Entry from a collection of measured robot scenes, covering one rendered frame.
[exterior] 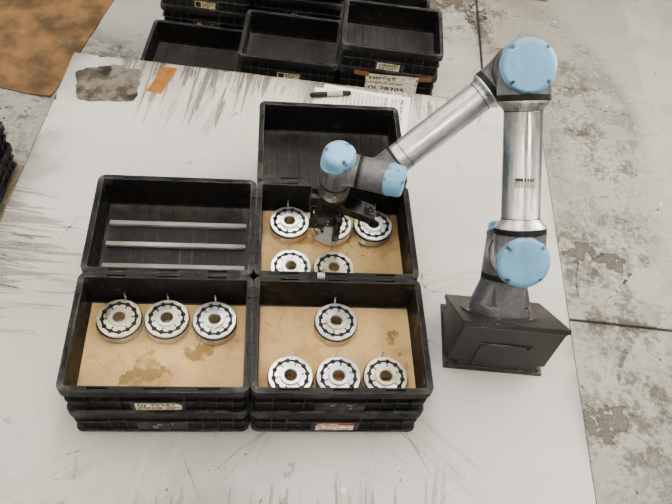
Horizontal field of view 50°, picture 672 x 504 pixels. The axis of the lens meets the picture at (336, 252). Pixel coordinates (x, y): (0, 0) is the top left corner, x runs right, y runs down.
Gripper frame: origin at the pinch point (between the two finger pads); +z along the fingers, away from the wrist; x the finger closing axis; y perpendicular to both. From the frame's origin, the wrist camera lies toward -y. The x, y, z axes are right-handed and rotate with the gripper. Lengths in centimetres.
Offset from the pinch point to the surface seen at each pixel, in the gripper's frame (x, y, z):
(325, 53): -127, -5, 61
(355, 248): 2.5, -5.9, 2.3
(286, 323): 25.6, 12.1, -0.2
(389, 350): 32.5, -12.6, -0.8
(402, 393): 47, -13, -12
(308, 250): 3.7, 6.5, 2.1
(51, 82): -138, 118, 99
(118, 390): 47, 47, -13
